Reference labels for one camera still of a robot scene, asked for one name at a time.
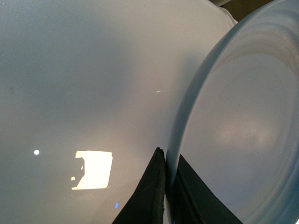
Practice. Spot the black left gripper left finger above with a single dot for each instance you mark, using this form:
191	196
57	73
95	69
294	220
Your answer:
146	205

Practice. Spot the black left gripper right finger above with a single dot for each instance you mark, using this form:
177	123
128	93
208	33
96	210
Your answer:
192	202

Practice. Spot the light blue plate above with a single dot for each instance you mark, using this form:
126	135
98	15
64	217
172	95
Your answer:
238	123

